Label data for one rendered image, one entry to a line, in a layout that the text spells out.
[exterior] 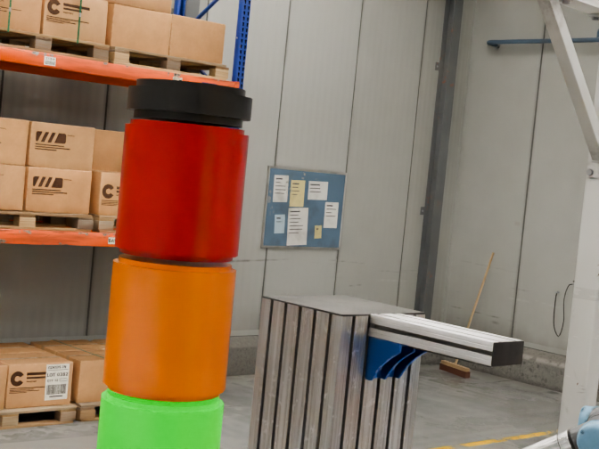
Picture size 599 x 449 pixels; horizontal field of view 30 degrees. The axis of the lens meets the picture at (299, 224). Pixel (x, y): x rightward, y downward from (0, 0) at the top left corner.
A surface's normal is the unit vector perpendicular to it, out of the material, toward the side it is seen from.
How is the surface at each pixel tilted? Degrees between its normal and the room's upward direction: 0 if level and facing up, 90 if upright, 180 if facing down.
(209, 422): 90
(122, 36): 93
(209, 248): 90
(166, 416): 90
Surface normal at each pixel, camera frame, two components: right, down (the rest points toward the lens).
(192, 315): 0.42, 0.09
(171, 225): -0.08, 0.04
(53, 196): 0.65, 0.13
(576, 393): -0.67, -0.03
